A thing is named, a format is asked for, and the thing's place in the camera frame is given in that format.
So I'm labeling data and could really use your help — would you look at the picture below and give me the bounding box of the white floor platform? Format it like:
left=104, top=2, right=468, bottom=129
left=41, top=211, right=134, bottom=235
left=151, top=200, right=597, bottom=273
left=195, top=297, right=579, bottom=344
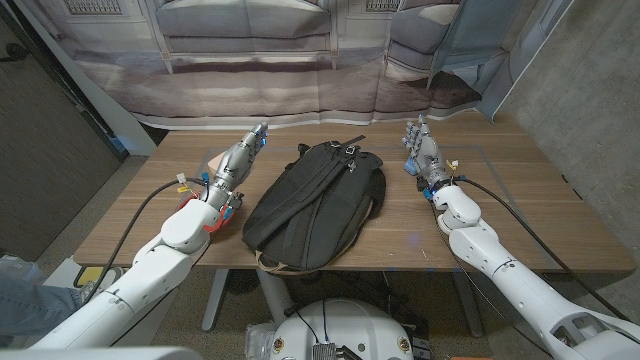
left=43, top=257, right=176, bottom=346

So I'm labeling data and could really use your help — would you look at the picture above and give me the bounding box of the yellow black floor sign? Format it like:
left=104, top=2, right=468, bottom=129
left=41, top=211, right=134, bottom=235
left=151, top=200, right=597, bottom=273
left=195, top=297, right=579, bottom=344
left=73, top=265, right=127, bottom=289

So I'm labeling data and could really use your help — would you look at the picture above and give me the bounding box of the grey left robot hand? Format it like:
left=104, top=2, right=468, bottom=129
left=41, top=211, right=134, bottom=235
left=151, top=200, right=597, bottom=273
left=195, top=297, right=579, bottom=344
left=203, top=122, right=270, bottom=210

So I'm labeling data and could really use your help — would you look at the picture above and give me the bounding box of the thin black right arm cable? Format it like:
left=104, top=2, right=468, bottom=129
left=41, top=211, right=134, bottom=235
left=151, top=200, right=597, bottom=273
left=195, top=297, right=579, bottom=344
left=429, top=202, right=556, bottom=359

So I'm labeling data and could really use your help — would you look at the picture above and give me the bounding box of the red bowl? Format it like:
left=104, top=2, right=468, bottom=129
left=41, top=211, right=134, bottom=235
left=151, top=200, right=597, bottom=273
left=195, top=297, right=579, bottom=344
left=177, top=192, right=235, bottom=235

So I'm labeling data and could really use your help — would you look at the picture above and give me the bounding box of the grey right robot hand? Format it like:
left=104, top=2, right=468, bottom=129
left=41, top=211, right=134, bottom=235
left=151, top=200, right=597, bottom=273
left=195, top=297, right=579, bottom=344
left=401, top=114, right=454, bottom=194

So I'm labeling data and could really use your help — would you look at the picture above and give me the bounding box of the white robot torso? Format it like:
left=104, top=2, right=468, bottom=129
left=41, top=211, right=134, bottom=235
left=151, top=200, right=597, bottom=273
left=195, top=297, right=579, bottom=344
left=268, top=298, right=415, bottom=360

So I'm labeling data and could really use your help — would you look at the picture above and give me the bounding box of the black backpack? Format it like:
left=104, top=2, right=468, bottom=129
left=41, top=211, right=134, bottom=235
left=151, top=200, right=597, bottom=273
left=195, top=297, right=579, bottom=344
left=241, top=134, right=388, bottom=275

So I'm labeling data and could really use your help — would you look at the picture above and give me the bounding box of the printed room backdrop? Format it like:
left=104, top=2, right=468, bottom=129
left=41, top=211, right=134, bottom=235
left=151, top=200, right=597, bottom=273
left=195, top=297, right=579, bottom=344
left=29, top=0, right=576, bottom=131

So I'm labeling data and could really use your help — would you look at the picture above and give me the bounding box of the black round fan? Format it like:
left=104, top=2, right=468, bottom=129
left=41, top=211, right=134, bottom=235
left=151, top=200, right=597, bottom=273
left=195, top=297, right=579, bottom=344
left=227, top=269, right=261, bottom=296

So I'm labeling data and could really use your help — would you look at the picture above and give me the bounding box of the black door handle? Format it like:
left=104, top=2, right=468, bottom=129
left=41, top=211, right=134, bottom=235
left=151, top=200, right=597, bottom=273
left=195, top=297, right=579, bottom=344
left=0, top=42, right=29, bottom=64

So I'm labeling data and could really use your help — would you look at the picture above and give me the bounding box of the grey white sneaker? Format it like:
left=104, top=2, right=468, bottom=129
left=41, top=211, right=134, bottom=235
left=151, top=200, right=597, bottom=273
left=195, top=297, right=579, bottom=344
left=79, top=269, right=124, bottom=301

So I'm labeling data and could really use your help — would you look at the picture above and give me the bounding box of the silver heat sink module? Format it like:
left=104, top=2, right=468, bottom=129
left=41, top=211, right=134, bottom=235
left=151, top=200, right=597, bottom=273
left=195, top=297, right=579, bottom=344
left=312, top=342, right=338, bottom=360

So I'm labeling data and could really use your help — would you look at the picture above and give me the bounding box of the beige jewelry box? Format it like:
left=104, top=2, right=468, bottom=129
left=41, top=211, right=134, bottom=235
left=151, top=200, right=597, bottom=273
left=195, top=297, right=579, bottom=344
left=206, top=149, right=232, bottom=177

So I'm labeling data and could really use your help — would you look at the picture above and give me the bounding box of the clear plastic package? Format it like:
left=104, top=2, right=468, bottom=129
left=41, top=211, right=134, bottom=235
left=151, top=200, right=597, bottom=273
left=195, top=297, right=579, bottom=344
left=244, top=322, right=279, bottom=360

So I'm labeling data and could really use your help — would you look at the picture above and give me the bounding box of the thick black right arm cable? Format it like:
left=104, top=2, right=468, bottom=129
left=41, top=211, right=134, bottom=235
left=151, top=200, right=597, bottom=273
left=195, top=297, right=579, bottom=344
left=455, top=177, right=632, bottom=322

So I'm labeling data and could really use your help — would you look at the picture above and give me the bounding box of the grey table leg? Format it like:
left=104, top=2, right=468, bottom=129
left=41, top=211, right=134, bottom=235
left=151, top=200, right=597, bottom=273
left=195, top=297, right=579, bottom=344
left=201, top=269, right=230, bottom=334
left=451, top=272, right=485, bottom=339
left=256, top=269, right=296, bottom=326

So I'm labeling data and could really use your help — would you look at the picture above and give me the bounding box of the person's leg in jeans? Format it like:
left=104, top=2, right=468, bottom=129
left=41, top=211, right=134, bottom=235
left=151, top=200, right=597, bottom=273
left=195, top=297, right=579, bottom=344
left=0, top=272, right=84, bottom=341

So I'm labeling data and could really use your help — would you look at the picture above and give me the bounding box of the white backdrop stand post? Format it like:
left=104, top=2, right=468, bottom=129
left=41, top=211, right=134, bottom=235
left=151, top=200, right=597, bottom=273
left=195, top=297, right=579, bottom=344
left=12, top=0, right=159, bottom=157

